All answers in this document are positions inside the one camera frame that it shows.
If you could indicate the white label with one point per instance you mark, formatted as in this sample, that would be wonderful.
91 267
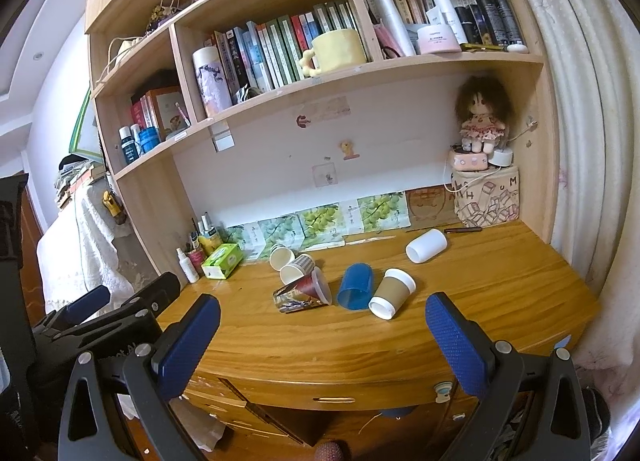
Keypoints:
222 138

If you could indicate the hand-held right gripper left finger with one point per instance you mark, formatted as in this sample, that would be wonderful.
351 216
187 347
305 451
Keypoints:
187 348

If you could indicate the white paper sheet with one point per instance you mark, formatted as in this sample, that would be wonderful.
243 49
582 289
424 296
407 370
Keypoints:
205 433

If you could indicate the plain white paper cup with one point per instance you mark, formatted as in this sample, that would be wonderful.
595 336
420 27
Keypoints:
282 256

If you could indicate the yellow mug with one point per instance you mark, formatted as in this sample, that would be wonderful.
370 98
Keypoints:
337 51

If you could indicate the yellow toy figure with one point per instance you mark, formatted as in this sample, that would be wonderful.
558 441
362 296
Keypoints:
111 206

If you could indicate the white plastic cup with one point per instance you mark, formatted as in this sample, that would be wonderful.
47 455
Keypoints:
427 244

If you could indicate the thin wooden stick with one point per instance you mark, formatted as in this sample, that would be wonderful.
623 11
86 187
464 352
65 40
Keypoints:
370 239

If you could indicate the clear adhesive hook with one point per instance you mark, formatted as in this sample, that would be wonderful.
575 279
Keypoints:
325 176

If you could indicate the white round device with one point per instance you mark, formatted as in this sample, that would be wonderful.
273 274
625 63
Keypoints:
502 157

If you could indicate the red books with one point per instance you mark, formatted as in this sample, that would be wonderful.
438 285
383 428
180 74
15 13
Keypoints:
140 113

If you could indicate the pile of books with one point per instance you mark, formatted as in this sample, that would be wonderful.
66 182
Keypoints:
75 178

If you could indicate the blue plastic cup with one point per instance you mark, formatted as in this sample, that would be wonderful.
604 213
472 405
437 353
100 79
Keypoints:
356 281

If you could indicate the black spray bottle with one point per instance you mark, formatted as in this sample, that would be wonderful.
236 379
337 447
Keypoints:
486 16
507 16

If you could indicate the dark pen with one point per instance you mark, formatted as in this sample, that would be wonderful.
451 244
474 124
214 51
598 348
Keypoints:
462 229

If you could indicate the bear sticker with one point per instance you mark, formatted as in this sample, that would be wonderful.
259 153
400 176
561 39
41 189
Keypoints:
349 150

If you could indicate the striped paper cup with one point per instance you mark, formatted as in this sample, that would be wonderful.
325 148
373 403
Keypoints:
300 266

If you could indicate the green framed picture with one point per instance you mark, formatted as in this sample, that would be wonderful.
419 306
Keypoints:
80 133

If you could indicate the white curtain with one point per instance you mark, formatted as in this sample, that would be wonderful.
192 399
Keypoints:
580 141

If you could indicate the wooden bookshelf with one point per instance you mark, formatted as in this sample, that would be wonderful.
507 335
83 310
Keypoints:
145 201

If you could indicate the blue jar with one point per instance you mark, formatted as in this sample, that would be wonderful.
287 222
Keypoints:
149 140

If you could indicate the beige cloth bag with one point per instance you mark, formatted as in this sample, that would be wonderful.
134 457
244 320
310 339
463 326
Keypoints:
122 51

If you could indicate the pink spotted box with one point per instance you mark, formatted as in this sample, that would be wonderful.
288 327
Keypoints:
467 160

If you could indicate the row of green books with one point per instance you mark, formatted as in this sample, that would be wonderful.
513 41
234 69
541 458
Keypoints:
270 51

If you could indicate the brown paper cup white lid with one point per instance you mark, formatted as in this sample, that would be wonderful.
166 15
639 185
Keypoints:
392 288

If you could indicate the picture print box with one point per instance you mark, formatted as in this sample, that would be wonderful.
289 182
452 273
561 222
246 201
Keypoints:
170 113

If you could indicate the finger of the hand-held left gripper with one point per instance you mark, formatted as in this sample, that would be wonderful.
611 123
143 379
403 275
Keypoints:
87 302
150 293

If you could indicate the wooden desk drawer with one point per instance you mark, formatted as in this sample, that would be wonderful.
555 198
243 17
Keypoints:
320 391

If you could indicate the white floral thermos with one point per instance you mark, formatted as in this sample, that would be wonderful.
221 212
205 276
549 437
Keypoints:
211 81

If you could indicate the cube pattern paper box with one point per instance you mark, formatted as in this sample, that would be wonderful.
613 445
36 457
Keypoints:
487 201

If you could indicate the brown hair rag doll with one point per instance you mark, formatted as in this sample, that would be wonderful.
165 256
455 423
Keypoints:
482 108

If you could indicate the white oval case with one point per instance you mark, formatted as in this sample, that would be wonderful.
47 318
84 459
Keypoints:
517 47

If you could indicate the silver bottle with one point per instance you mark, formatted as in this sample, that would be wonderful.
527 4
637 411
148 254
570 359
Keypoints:
394 23

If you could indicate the brown printed card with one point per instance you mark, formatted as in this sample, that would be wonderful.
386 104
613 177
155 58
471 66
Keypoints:
429 206

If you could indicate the red paper cup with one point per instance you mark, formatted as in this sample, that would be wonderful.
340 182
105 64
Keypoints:
312 286

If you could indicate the white lace cloth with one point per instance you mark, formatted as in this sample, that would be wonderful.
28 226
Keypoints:
82 251

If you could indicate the green tissue box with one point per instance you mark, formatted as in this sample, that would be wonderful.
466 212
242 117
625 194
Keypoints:
222 261

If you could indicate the row of beige books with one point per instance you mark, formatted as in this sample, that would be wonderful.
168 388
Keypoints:
415 1

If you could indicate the yellow bottle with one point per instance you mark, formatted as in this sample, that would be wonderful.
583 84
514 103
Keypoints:
209 243

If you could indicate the white round knob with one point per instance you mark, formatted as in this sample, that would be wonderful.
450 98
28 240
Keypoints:
441 391

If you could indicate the pink cream jar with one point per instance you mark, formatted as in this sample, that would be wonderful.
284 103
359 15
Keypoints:
437 39

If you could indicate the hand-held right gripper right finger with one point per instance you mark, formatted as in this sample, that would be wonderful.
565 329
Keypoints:
457 346

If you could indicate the red sticker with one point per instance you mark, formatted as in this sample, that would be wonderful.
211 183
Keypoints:
303 121

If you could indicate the dark green bottle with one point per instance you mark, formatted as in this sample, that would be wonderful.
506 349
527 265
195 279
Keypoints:
127 146

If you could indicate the white tube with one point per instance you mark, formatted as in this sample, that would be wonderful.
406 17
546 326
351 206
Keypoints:
446 11

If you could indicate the small white spray bottle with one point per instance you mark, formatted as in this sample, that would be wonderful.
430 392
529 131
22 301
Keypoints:
186 267

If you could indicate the pink pen holder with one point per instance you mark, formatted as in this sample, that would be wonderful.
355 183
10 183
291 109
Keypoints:
196 258

